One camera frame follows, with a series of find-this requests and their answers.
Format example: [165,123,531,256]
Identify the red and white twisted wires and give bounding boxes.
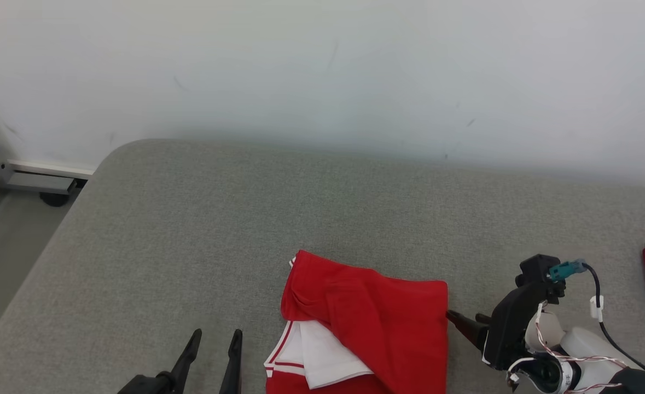
[511,300,629,394]

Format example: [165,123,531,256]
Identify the black camera cable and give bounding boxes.
[580,263,645,374]

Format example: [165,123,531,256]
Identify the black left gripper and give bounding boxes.
[117,328,243,394]

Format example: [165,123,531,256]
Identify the red Bulls jersey white sleeves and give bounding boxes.
[264,250,449,394]

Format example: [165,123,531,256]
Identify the teal cable connector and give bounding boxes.
[548,259,588,283]

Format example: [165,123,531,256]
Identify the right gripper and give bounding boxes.
[445,285,547,373]

